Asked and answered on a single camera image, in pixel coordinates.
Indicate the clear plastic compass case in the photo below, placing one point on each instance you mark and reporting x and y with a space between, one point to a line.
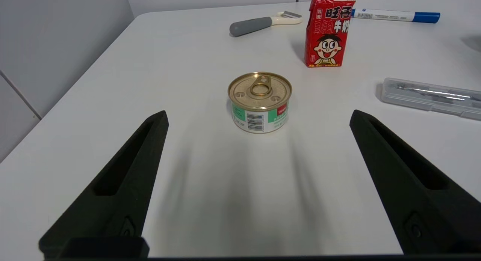
428 97

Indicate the white marker with blue cap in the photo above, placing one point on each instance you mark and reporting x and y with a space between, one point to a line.
391 15

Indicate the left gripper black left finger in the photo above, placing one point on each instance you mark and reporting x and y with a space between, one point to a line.
127 201

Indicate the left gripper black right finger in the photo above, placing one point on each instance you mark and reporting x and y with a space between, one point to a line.
409 193

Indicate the gold lid tin can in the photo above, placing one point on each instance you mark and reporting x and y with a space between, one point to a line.
259 103

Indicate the red cartoon milk carton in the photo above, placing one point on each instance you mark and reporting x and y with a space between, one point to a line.
327 35

